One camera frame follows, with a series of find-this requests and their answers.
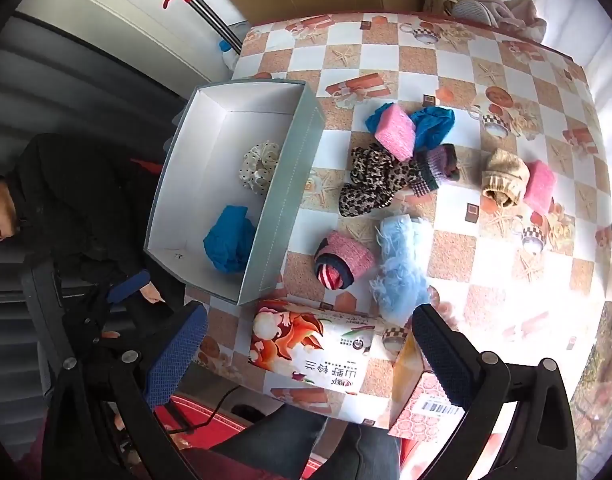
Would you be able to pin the purple crochet cuff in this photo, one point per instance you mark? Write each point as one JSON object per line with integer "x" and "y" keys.
{"x": 438, "y": 167}

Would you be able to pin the red plastic stool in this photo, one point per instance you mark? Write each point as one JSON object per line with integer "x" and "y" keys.
{"x": 200, "y": 422}

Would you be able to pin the pile of beige clothes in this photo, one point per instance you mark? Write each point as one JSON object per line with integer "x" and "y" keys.
{"x": 476, "y": 2}

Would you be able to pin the crumpled blue cloth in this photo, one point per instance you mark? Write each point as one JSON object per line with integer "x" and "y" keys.
{"x": 229, "y": 240}
{"x": 373, "y": 121}
{"x": 436, "y": 122}

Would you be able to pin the pink striped knit sock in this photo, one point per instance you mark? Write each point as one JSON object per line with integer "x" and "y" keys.
{"x": 343, "y": 260}

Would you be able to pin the pink sponge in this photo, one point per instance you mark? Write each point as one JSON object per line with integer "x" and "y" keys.
{"x": 538, "y": 187}
{"x": 395, "y": 131}

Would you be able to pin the grey cardboard box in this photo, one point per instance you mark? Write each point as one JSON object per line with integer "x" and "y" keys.
{"x": 205, "y": 200}

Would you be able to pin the red patterned carton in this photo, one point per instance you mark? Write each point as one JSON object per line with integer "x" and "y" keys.
{"x": 421, "y": 400}

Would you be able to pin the floral tissue pack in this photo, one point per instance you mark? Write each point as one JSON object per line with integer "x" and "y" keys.
{"x": 311, "y": 345}

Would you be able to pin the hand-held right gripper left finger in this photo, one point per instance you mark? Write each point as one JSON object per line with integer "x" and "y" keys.
{"x": 178, "y": 355}

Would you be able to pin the light blue fluffy cloth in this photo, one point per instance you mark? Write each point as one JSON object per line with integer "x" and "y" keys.
{"x": 398, "y": 270}

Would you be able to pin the black office chair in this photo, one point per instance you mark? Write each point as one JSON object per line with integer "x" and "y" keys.
{"x": 40, "y": 300}

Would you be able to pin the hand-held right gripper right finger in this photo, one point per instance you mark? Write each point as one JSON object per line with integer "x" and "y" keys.
{"x": 443, "y": 355}

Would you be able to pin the white polka dot scrunchie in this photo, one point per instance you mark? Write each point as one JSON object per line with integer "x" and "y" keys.
{"x": 260, "y": 167}

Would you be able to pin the leopard print scrunchie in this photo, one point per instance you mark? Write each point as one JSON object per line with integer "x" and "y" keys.
{"x": 371, "y": 180}

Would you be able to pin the beige knit sock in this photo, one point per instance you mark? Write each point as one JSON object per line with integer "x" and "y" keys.
{"x": 503, "y": 177}

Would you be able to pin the checkered tablecloth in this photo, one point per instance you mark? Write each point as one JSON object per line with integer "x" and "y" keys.
{"x": 376, "y": 50}

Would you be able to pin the red and black poles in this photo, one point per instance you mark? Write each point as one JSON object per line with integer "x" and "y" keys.
{"x": 200, "y": 5}

